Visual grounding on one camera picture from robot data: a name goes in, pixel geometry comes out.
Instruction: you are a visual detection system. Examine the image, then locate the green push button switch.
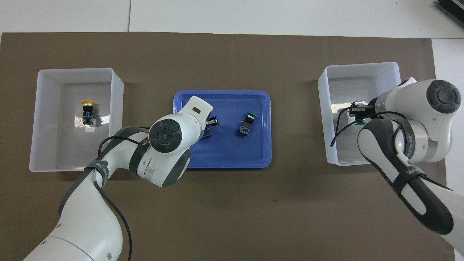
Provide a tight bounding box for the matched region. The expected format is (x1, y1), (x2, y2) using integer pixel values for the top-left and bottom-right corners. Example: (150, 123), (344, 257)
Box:
(352, 101), (367, 127)
(239, 112), (258, 137)

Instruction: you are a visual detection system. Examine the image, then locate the blue plastic tray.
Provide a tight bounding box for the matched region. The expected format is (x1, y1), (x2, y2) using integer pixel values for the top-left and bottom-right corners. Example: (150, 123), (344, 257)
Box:
(171, 90), (272, 169)

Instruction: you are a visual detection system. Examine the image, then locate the translucent white plastic box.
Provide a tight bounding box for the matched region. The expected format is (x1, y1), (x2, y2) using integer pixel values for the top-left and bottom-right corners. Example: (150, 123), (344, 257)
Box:
(29, 67), (124, 173)
(317, 62), (414, 166)

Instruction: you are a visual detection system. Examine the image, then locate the dark grey ribbed device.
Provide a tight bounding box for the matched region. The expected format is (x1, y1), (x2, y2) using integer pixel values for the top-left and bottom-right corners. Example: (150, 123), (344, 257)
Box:
(435, 0), (464, 22)

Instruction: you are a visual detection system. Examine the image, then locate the brown paper table mat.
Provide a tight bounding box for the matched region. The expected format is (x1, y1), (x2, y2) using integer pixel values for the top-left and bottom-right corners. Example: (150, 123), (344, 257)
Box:
(0, 32), (455, 261)

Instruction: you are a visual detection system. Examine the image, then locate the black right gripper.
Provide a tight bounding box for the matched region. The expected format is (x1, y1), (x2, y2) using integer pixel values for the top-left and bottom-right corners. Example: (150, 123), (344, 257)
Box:
(349, 103), (379, 121)

